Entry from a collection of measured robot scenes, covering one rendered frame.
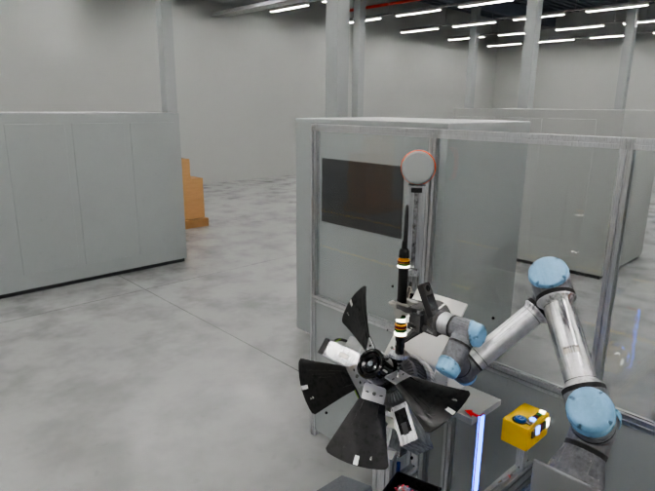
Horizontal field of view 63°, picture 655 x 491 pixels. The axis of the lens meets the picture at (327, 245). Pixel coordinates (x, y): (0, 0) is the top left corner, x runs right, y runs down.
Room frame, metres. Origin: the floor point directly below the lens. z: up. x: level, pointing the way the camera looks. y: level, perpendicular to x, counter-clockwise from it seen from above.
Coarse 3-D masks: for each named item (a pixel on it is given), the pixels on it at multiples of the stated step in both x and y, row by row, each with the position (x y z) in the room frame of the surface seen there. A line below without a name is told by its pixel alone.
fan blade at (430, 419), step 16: (400, 384) 1.75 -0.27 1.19; (416, 384) 1.75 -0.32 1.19; (432, 384) 1.75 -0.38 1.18; (416, 400) 1.67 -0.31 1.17; (432, 400) 1.66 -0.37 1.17; (448, 400) 1.66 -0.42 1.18; (464, 400) 1.65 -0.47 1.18; (416, 416) 1.61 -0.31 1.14; (432, 416) 1.60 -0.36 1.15; (448, 416) 1.60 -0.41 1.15
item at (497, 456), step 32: (320, 320) 3.17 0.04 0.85; (384, 352) 2.77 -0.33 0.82; (480, 384) 2.33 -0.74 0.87; (512, 384) 2.22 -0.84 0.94; (320, 416) 3.16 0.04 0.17; (512, 448) 2.19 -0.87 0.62; (544, 448) 2.08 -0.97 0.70; (640, 448) 1.82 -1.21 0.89; (480, 480) 2.30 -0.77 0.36; (608, 480) 1.89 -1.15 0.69; (640, 480) 1.80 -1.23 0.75
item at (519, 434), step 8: (520, 408) 1.78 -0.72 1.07; (528, 408) 1.79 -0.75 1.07; (536, 408) 1.79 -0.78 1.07; (512, 416) 1.73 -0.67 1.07; (528, 416) 1.73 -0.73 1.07; (544, 416) 1.73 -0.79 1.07; (504, 424) 1.71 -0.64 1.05; (512, 424) 1.69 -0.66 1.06; (520, 424) 1.68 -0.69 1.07; (536, 424) 1.69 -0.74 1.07; (504, 432) 1.71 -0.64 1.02; (512, 432) 1.69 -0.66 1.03; (520, 432) 1.67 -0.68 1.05; (528, 432) 1.65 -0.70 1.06; (544, 432) 1.74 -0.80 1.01; (504, 440) 1.71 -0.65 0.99; (512, 440) 1.69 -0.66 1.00; (520, 440) 1.67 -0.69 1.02; (528, 440) 1.66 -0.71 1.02; (536, 440) 1.70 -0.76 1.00; (520, 448) 1.66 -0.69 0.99; (528, 448) 1.66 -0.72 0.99
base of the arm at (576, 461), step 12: (564, 444) 1.35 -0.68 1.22; (576, 444) 1.32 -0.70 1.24; (564, 456) 1.31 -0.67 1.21; (576, 456) 1.30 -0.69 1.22; (588, 456) 1.29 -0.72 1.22; (600, 456) 1.29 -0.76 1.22; (564, 468) 1.28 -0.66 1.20; (576, 468) 1.27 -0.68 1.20; (588, 468) 1.27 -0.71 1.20; (600, 468) 1.28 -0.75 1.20; (588, 480) 1.24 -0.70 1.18; (600, 480) 1.26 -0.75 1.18
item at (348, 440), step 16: (368, 400) 1.78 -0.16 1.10; (352, 416) 1.74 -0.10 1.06; (368, 416) 1.75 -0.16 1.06; (384, 416) 1.76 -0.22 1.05; (336, 432) 1.72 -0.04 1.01; (352, 432) 1.71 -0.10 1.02; (368, 432) 1.71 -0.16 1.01; (384, 432) 1.72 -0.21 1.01; (336, 448) 1.68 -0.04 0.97; (352, 448) 1.67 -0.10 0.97; (368, 448) 1.68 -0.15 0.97; (384, 448) 1.68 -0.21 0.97; (352, 464) 1.64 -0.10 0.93; (368, 464) 1.64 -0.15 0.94; (384, 464) 1.64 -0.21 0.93
